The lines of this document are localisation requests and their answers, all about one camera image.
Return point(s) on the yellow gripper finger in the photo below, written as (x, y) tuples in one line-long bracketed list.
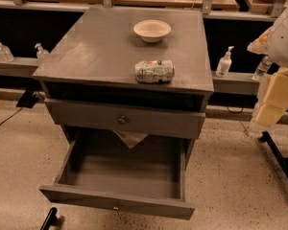
[(272, 98)]

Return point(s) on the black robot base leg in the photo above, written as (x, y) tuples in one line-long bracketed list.
[(282, 161)]

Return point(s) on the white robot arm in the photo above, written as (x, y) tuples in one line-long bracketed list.
[(274, 44)]

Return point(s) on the closed upper grey drawer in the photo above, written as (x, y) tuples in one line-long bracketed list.
[(172, 123)]

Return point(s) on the grey wooden drawer cabinet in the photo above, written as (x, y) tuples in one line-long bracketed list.
[(95, 61)]

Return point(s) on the white paper under drawer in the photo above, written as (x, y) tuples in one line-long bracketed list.
[(130, 139)]

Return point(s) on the open grey middle drawer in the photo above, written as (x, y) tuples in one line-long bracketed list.
[(100, 171)]

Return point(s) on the clear plastic water bottle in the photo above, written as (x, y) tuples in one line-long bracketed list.
[(262, 68)]

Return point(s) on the white pump lotion bottle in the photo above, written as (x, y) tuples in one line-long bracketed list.
[(224, 63)]

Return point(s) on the white paper bowl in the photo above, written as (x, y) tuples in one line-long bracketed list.
[(152, 30)]

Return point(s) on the clear pump bottle near cabinet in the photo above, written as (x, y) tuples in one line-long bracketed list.
[(41, 53)]

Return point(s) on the black power adapter box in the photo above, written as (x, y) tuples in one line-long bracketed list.
[(28, 99)]

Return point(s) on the black leg bottom left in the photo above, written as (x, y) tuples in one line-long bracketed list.
[(50, 219)]

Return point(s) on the clear pump bottle far left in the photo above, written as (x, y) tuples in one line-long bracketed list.
[(5, 53)]

